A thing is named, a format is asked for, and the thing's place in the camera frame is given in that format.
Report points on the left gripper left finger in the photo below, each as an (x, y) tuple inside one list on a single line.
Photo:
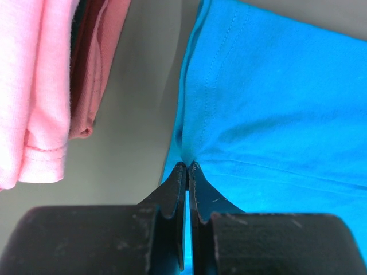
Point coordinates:
[(147, 238)]

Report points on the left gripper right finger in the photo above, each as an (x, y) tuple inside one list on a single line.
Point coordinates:
[(227, 240)]

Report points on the blue t shirt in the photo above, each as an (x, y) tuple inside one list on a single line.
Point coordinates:
[(274, 112)]

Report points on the dark red folded t shirt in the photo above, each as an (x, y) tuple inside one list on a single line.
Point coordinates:
[(83, 25)]

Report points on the pink folded t shirt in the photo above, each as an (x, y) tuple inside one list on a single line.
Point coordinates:
[(35, 107)]

